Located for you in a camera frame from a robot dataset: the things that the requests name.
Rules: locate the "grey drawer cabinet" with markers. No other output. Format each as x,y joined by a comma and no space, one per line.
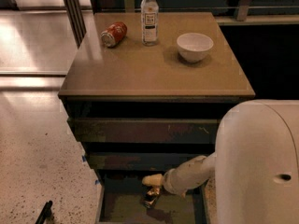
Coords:
134,81

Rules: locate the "middle drawer front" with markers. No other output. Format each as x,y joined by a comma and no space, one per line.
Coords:
153,162

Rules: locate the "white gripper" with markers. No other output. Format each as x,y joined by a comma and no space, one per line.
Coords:
168,180

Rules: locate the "blue tape piece upper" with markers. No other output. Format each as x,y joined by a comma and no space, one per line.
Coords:
84,159

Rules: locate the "clear plastic water bottle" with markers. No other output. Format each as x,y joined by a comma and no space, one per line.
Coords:
149,22

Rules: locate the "top drawer front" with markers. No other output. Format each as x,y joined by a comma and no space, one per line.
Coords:
145,131

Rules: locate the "white ceramic bowl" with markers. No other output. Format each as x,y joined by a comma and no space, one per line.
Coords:
194,47

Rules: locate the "metal window frame post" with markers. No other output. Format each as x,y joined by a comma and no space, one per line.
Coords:
75,17

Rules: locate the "open bottom drawer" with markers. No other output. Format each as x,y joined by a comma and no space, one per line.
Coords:
121,202

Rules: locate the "background railing ledge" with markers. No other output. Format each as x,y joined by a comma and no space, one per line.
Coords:
226,11

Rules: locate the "orange soda can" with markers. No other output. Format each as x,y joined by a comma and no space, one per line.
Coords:
151,197

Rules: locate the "black object on floor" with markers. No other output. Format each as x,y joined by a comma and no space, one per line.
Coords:
45,213

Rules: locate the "red soda can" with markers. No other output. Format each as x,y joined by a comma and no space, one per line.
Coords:
114,34

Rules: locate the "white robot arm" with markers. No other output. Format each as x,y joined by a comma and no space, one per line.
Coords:
255,165

